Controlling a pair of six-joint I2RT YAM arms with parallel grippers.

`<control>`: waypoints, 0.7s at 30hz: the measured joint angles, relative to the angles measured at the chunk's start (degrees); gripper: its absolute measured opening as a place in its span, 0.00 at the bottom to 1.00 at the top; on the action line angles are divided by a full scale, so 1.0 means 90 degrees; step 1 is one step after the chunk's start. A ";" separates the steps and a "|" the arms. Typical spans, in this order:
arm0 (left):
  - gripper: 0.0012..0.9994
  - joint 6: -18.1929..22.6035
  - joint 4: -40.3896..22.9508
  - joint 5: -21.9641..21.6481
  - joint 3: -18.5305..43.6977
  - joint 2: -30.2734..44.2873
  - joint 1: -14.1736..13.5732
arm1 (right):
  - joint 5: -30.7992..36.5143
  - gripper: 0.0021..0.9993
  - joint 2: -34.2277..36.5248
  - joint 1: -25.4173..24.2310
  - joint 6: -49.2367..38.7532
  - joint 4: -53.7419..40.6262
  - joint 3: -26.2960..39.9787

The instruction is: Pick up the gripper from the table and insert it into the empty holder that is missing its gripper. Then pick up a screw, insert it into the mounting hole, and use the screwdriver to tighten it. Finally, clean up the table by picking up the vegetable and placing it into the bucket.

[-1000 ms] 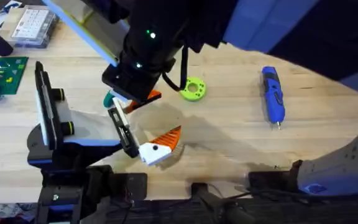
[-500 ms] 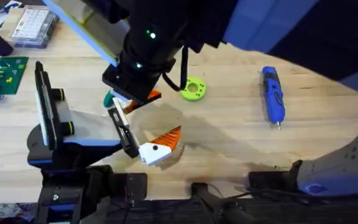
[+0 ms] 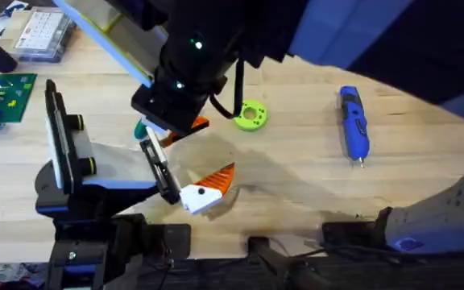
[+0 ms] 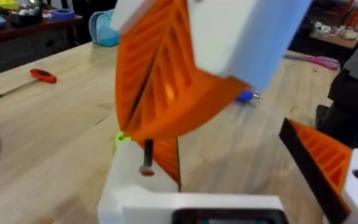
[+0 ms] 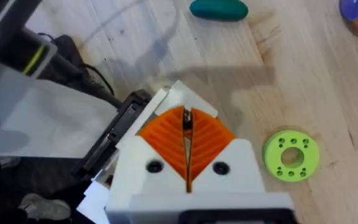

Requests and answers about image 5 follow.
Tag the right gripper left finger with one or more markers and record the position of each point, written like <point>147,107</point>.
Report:
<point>154,155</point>

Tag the green disc with holes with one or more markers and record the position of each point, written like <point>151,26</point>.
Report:
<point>275,155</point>

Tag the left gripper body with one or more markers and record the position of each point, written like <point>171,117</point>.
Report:
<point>42,118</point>

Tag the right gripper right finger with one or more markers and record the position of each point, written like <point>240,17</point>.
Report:
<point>222,161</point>

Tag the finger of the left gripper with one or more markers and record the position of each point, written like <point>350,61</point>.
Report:
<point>95,202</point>
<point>182,96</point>

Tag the teal toy vegetable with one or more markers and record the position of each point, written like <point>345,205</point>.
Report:
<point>219,11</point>

